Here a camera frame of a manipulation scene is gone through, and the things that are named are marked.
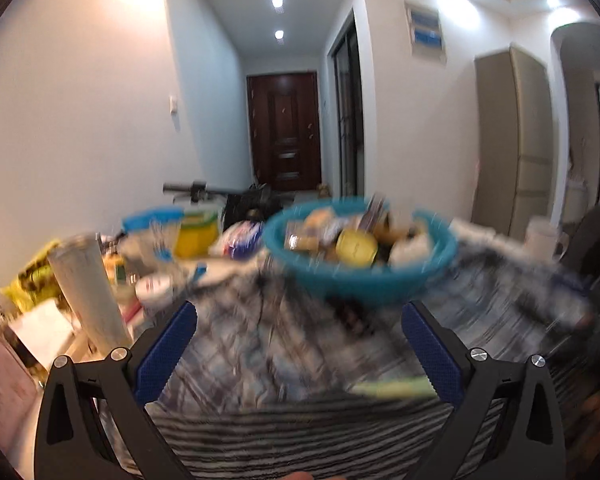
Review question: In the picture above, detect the grey wall electrical panel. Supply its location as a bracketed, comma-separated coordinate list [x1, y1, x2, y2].
[405, 1, 447, 65]

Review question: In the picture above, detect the dark chair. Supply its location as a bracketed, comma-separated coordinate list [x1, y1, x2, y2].
[562, 205, 600, 286]

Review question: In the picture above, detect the white blue sugar bag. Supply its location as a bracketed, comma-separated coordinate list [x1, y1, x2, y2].
[122, 210, 186, 261]

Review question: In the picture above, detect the light green tube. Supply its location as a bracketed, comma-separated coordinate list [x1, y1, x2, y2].
[355, 380, 431, 401]

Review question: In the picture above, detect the white plastic bin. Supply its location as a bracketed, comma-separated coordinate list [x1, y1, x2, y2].
[565, 175, 588, 226]

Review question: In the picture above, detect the yellow round lid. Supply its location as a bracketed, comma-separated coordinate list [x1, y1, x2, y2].
[336, 230, 378, 263]

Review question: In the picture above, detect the blue plaid shirt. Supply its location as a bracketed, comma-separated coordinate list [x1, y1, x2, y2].
[145, 250, 596, 411]

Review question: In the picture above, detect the person's striped shirt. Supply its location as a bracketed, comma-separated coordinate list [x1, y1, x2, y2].
[145, 395, 456, 480]

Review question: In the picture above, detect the white crumpled cloth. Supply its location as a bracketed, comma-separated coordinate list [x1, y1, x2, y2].
[450, 217, 496, 241]

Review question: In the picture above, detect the white jar blue label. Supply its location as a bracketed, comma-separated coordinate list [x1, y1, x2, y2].
[135, 272, 176, 308]

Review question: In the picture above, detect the white enamel mug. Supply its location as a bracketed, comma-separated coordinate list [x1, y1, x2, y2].
[525, 216, 563, 261]

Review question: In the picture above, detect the black framed glass door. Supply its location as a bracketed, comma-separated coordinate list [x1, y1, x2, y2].
[328, 7, 365, 198]

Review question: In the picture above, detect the yellow leopard print bag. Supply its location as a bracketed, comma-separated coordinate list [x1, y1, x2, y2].
[2, 240, 63, 311]

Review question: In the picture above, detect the blue plastic basin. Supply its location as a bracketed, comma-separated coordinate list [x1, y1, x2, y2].
[264, 200, 458, 306]

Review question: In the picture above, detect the yellow container green rim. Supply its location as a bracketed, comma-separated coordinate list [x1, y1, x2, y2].
[175, 210, 220, 260]

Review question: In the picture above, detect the grey refrigerator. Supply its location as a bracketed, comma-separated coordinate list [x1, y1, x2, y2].
[471, 46, 553, 241]

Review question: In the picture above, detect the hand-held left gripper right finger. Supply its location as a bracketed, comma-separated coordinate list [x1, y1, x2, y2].
[401, 301, 568, 480]

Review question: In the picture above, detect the blue wet wipes pack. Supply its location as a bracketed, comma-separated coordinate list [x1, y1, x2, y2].
[210, 220, 263, 261]

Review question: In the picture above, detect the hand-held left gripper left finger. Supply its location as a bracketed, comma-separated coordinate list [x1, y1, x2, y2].
[32, 300, 198, 480]

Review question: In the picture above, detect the white plastic bottle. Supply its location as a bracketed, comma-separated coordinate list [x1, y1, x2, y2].
[390, 235, 433, 266]

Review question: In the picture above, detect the brown entrance door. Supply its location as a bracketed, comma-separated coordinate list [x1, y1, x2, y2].
[246, 72, 322, 192]

